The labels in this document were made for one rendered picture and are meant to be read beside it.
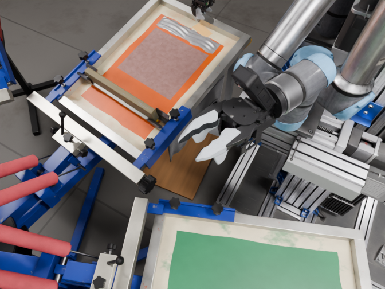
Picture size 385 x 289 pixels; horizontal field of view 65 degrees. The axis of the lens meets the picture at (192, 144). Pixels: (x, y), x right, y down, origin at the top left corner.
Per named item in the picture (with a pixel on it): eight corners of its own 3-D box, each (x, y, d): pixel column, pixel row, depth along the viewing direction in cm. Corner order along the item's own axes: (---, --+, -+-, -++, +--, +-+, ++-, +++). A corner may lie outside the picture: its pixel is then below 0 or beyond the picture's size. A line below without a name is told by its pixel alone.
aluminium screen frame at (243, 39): (159, -3, 164) (158, -9, 161) (250, 41, 146) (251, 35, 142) (56, 101, 144) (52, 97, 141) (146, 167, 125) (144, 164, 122)
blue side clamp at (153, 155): (184, 111, 136) (181, 103, 129) (192, 117, 134) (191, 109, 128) (141, 163, 128) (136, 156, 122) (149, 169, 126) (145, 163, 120)
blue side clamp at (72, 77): (98, 58, 154) (93, 49, 147) (105, 62, 152) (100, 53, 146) (57, 100, 146) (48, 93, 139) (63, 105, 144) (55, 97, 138)
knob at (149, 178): (148, 174, 121) (143, 168, 115) (158, 182, 120) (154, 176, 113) (136, 188, 120) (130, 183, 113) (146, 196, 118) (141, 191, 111)
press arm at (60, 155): (77, 139, 130) (71, 133, 126) (86, 145, 128) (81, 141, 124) (47, 170, 126) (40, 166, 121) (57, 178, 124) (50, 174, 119)
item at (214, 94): (208, 110, 193) (211, 69, 163) (219, 117, 191) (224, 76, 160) (161, 160, 174) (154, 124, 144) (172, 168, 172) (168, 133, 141)
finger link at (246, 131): (233, 156, 51) (262, 125, 55) (233, 150, 50) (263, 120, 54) (212, 142, 54) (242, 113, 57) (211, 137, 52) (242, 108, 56)
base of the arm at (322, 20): (351, 22, 135) (361, 2, 127) (342, 42, 128) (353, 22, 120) (318, 12, 139) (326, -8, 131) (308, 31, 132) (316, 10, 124)
